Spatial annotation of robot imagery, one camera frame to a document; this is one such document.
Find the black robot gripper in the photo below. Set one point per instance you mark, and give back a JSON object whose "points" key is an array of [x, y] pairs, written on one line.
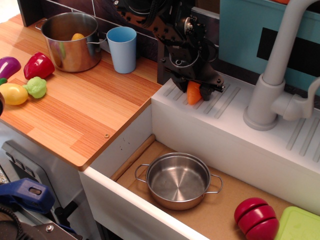
{"points": [[182, 65]]}

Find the orange toy carrot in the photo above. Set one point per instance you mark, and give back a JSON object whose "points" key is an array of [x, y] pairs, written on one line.
{"points": [[193, 93]]}

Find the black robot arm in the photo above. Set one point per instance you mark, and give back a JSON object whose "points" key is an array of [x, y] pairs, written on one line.
{"points": [[171, 21]]}

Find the small steel pan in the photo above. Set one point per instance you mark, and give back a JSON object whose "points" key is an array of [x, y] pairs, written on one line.
{"points": [[178, 181]]}

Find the tall steel stock pot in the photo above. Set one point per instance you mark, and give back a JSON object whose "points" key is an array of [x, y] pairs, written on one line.
{"points": [[67, 55]]}

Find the grey toy faucet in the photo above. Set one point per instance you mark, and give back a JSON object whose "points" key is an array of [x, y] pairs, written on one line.
{"points": [[269, 100]]}

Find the teal box with black patch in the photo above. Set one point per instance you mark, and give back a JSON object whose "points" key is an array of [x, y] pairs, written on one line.
{"points": [[248, 30]]}

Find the light blue plastic cup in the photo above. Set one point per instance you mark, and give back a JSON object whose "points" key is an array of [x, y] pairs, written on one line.
{"points": [[122, 42]]}

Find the white toy sink unit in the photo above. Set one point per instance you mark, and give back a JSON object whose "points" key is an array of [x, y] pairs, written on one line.
{"points": [[280, 165]]}

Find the yellow toy corn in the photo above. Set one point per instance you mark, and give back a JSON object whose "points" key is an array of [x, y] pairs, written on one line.
{"points": [[77, 36]]}

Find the red wooden toy apple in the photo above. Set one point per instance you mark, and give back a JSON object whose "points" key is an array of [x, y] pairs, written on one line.
{"points": [[256, 219]]}

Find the green toy lettuce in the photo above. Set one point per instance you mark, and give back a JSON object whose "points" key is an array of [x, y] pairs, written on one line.
{"points": [[36, 87]]}

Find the red toy bell pepper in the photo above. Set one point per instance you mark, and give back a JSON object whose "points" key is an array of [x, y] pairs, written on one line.
{"points": [[39, 65]]}

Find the green plastic cutting board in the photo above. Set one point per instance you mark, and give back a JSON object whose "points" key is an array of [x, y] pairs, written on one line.
{"points": [[298, 224]]}

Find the yellow toy lemon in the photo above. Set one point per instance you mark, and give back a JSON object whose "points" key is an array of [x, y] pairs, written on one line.
{"points": [[14, 94]]}

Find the purple toy eggplant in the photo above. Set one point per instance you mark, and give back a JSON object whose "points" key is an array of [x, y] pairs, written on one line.
{"points": [[9, 66]]}

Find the grey toy oven front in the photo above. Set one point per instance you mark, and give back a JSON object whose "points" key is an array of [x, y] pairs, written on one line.
{"points": [[63, 204]]}

